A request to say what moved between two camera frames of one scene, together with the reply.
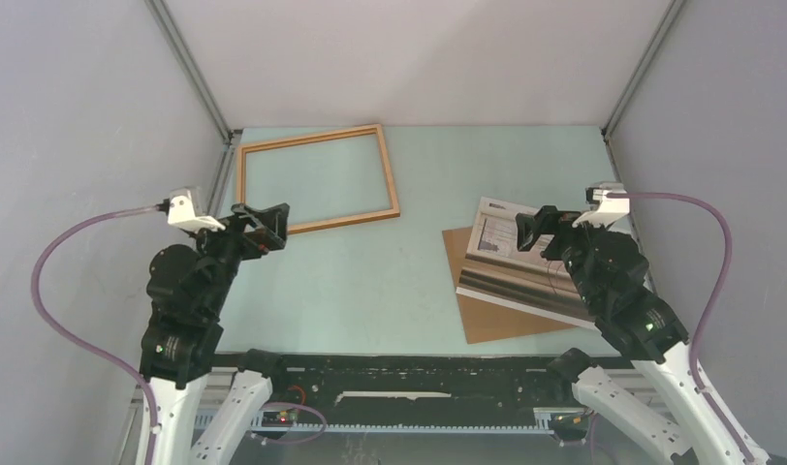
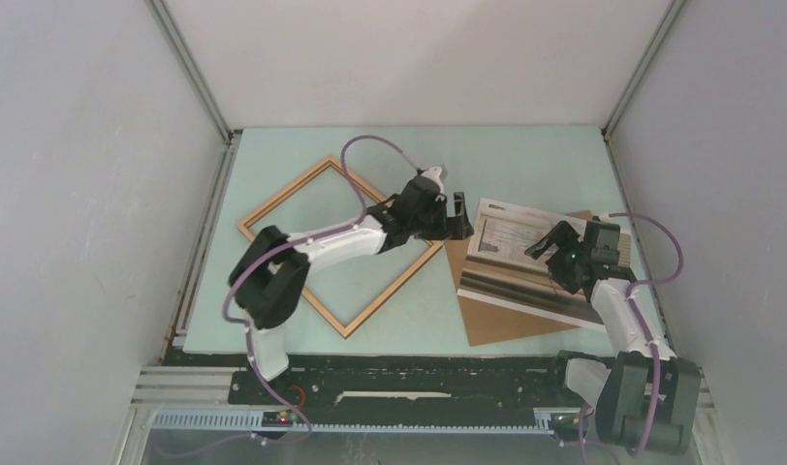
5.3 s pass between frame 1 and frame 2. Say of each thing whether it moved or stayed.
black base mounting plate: stayed
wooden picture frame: moved
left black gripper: moved
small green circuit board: stayed
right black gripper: moved
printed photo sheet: stayed
